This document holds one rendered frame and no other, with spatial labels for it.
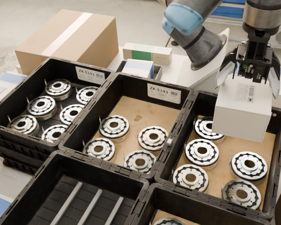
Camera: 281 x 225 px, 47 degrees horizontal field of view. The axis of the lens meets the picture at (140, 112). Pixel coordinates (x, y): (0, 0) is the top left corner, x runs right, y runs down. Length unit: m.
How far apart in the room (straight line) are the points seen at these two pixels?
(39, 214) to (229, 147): 0.60
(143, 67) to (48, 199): 0.73
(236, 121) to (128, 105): 0.53
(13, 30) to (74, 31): 2.21
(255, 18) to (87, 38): 0.94
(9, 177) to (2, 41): 2.46
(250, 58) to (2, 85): 1.09
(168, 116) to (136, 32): 2.24
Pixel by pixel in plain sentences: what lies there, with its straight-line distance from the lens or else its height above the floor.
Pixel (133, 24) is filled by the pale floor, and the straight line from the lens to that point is 3.48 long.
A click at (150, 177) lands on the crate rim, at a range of 0.86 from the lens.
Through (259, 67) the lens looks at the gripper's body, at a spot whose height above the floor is 1.23.
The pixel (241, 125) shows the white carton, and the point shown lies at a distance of 0.79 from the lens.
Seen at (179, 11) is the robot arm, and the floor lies 1.33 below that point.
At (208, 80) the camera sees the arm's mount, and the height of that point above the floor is 0.88.
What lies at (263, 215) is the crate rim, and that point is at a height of 0.93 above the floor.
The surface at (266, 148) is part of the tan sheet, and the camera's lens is 1.11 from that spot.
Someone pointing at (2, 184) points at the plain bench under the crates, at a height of 0.70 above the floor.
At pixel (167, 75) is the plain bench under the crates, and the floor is 0.70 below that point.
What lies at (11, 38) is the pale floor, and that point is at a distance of 3.59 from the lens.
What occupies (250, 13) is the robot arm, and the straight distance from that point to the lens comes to 0.68.
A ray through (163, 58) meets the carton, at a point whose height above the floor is 0.73.
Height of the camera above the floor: 1.63
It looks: 43 degrees down
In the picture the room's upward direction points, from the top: 3 degrees counter-clockwise
